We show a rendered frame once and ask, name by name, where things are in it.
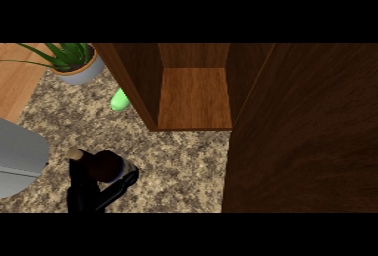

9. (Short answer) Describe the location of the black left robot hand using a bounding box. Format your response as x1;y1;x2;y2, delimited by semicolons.
67;157;141;214

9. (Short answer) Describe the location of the dark brown wine bottle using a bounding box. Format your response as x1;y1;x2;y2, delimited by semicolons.
67;148;140;184

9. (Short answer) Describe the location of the brown wooden cabinet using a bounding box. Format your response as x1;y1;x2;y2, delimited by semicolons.
94;42;278;132

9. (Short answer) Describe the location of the dark brown cabinet door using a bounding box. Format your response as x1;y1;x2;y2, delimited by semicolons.
222;42;378;214

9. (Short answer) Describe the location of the grey rounded appliance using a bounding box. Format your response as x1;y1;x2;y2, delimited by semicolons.
0;118;51;200

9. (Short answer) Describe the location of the light green bottle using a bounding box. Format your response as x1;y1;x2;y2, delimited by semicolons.
110;87;132;112

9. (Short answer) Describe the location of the green potted plant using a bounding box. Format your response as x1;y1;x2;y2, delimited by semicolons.
0;42;107;86

